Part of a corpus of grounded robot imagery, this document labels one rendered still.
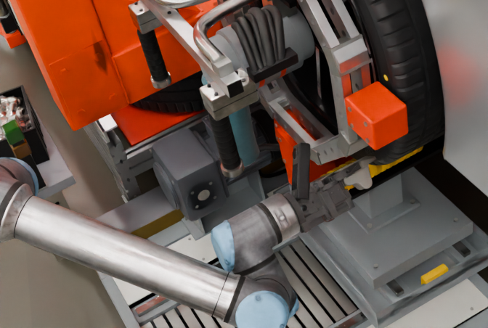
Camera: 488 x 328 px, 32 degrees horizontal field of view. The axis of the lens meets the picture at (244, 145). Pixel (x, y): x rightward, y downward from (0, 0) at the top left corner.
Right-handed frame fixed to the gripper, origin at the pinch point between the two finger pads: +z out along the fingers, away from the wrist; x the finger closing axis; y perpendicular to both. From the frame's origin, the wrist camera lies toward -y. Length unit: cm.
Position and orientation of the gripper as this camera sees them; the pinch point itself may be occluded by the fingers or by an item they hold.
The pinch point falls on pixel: (368, 157)
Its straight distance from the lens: 178.9
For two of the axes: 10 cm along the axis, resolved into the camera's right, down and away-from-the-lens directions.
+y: 4.6, 8.9, -0.1
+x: 2.1, -1.2, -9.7
